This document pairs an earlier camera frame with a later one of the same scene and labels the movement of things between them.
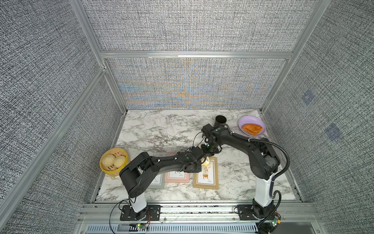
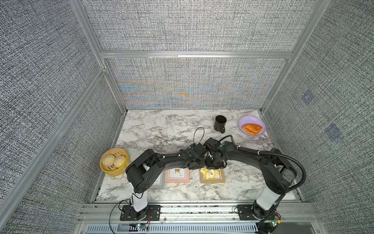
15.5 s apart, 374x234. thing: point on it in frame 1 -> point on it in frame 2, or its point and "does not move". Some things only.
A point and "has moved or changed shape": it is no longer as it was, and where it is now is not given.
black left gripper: (199, 169) does not move
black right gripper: (202, 148) -> (208, 166)
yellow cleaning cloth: (207, 163) has moved or changed shape
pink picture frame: (176, 176) does not move
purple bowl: (252, 126) does not move
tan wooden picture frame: (208, 177) -> (220, 178)
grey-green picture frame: (158, 182) does not move
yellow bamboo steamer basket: (114, 161) does not move
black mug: (220, 121) does not move
